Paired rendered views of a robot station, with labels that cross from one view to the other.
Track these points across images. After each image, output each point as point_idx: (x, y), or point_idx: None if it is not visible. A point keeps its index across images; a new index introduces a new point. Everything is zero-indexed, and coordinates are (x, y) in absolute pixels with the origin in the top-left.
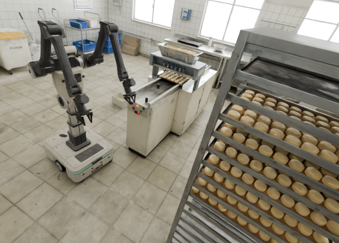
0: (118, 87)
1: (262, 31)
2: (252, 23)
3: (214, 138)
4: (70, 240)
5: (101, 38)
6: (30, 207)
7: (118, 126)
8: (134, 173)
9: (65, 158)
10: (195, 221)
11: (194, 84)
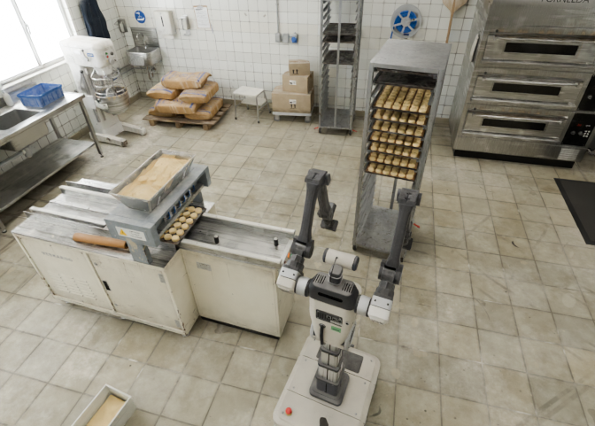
0: None
1: (427, 65)
2: None
3: (412, 135)
4: (431, 343)
5: (315, 204)
6: (432, 414)
7: (215, 384)
8: None
9: (367, 383)
10: (364, 237)
11: (199, 192)
